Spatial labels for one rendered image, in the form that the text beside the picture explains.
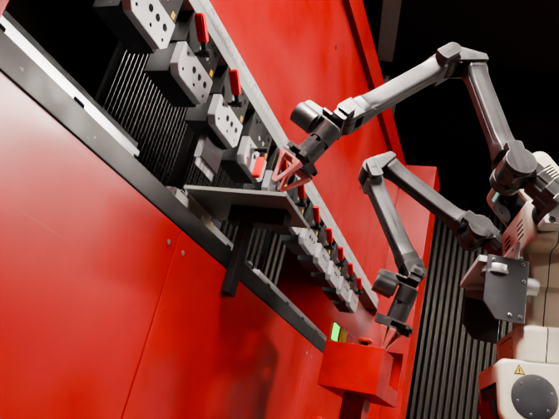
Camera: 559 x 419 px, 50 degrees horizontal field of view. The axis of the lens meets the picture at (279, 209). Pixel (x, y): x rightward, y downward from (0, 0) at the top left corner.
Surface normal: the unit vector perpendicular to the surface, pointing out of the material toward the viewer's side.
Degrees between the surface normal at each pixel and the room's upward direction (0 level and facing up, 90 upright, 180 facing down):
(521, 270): 90
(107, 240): 90
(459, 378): 90
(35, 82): 90
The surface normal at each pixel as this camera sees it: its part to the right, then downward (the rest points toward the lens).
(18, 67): 0.92, 0.08
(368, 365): -0.41, -0.43
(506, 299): -0.08, -0.39
